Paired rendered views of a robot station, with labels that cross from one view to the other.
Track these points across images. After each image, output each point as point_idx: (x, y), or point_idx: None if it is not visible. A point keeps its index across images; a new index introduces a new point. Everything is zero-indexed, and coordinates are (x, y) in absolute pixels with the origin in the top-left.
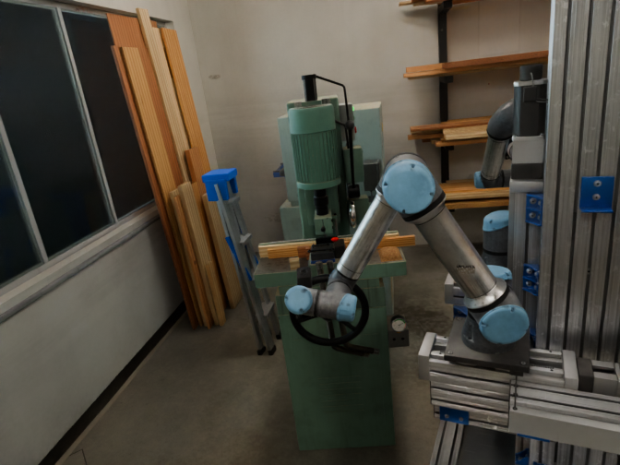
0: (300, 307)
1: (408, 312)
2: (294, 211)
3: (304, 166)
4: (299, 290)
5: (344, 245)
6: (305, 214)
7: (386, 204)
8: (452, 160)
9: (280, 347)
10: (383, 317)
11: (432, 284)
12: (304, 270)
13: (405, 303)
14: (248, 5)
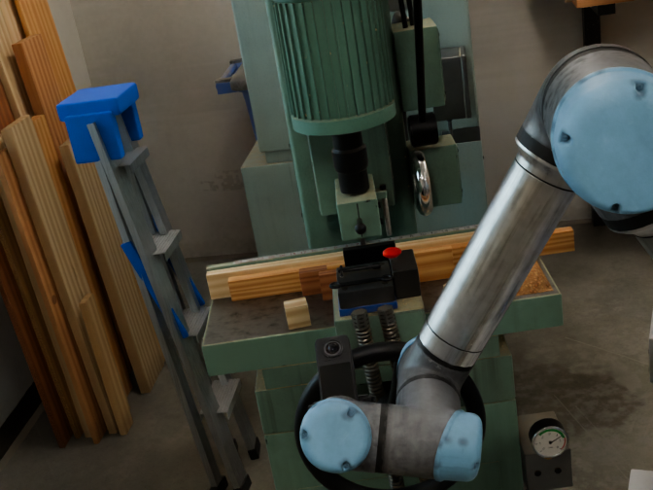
0: (342, 458)
1: (534, 379)
2: (275, 174)
3: (307, 80)
4: (337, 413)
5: (417, 267)
6: (311, 189)
7: (546, 180)
8: (608, 34)
9: (260, 477)
10: (510, 425)
11: (579, 312)
12: (333, 346)
13: (526, 358)
14: None
